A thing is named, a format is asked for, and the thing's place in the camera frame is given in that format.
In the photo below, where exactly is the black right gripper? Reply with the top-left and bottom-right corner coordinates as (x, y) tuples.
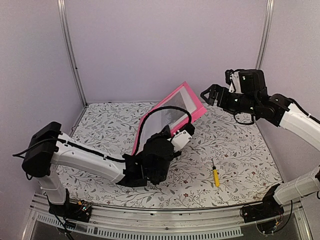
(200, 84), (259, 115)

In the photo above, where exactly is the pink wooden photo frame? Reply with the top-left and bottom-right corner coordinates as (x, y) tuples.
(130, 80), (208, 156)

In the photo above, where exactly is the yellow handled screwdriver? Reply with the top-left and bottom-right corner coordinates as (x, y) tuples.
(211, 159), (220, 188)

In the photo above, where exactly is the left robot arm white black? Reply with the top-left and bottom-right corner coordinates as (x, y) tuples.
(13, 121), (195, 217)

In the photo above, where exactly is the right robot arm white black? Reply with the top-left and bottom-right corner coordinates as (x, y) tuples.
(200, 69), (320, 218)

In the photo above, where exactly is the framed landscape photo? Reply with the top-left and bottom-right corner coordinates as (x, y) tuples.
(136, 90), (198, 151)

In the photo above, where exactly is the floral patterned table mat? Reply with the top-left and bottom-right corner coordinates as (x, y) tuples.
(57, 102), (282, 209)

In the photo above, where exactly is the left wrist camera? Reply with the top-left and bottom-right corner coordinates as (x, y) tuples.
(170, 130), (192, 152)

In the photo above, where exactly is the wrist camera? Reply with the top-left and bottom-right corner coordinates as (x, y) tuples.
(224, 69), (242, 94)
(170, 130), (192, 152)

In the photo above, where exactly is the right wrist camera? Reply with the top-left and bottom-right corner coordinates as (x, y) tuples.
(224, 69), (242, 94)

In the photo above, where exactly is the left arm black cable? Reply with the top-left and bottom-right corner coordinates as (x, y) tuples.
(136, 106), (193, 156)

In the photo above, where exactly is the right aluminium corner post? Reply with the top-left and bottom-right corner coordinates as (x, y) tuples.
(255, 0), (275, 69)

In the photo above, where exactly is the aluminium corner post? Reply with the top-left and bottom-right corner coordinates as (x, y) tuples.
(57, 0), (88, 108)
(255, 0), (275, 69)

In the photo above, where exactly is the aluminium front rail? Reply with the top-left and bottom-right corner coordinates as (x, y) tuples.
(22, 194), (315, 240)

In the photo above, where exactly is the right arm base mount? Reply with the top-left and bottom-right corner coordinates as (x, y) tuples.
(239, 183), (284, 223)

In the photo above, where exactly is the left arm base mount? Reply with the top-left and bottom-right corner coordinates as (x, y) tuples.
(47, 189), (92, 223)

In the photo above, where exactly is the left aluminium corner post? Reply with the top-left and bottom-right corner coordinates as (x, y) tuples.
(57, 0), (88, 108)

